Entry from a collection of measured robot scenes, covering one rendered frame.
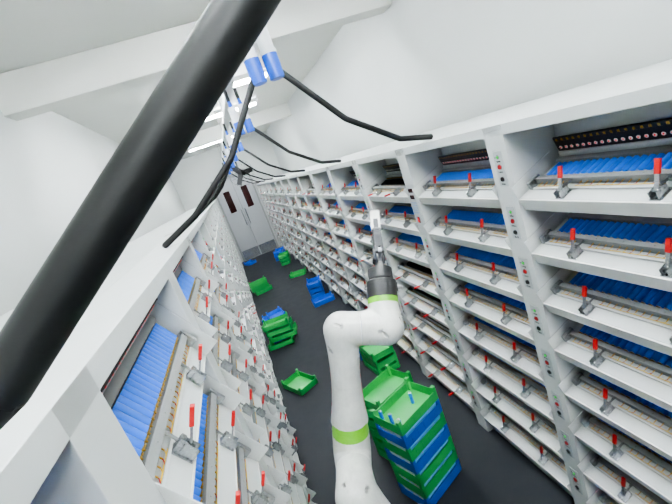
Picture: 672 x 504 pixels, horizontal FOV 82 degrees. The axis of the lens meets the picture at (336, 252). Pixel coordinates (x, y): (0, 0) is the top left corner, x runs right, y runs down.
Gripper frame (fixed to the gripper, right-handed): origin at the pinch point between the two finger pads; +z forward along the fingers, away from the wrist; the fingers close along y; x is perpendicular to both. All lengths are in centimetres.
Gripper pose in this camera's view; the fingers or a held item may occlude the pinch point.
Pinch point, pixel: (375, 220)
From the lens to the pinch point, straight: 127.0
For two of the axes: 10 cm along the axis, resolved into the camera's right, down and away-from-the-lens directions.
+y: -0.4, -3.5, -9.3
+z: -0.5, -9.3, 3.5
